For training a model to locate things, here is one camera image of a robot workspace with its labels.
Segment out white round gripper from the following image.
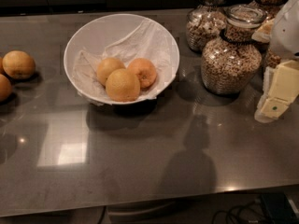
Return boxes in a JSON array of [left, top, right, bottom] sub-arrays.
[[251, 0, 299, 123]]

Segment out orange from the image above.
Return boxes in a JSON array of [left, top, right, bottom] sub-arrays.
[[106, 69, 140, 102], [0, 74, 12, 102], [127, 58, 157, 89], [2, 50, 36, 79], [0, 57, 5, 74], [96, 57, 125, 86]]

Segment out white bowl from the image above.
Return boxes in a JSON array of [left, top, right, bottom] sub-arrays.
[[63, 13, 180, 106]]

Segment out front glass cereal jar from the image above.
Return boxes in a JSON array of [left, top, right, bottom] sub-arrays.
[[201, 5, 266, 95]]

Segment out back left glass cereal jar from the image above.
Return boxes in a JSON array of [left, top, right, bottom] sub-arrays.
[[186, 0, 226, 52]]

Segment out white paper towel liner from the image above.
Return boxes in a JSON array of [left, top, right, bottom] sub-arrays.
[[72, 18, 178, 106]]

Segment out black cables under table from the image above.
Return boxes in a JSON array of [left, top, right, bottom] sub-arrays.
[[211, 201, 265, 224]]

